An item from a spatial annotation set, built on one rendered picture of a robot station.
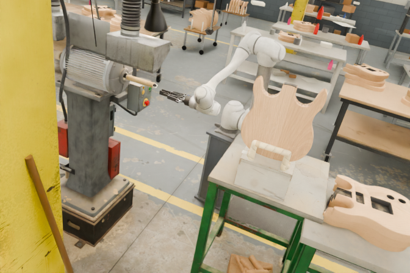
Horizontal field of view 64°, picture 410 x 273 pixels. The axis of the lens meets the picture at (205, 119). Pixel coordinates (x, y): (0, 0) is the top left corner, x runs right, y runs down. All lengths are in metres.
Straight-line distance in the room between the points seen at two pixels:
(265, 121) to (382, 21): 11.26
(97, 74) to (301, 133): 1.19
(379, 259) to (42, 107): 1.53
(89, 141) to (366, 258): 1.72
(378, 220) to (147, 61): 1.36
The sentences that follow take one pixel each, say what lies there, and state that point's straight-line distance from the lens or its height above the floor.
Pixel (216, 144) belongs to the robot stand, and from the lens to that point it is 2.71.
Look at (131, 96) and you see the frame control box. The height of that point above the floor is 1.03.
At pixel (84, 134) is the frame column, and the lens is 2.33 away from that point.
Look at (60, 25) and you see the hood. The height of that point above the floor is 1.49.
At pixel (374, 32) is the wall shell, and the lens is 12.78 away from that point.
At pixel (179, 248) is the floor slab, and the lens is 2.67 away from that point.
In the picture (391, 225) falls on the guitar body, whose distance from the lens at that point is 1.80.
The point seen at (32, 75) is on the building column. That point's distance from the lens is 1.06.
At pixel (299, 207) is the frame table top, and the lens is 1.80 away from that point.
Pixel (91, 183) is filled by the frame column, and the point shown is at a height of 0.41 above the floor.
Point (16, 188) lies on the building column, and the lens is 1.19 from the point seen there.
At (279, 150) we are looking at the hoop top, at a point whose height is 1.20.
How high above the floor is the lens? 2.01
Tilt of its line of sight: 27 degrees down
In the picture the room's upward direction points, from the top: 10 degrees clockwise
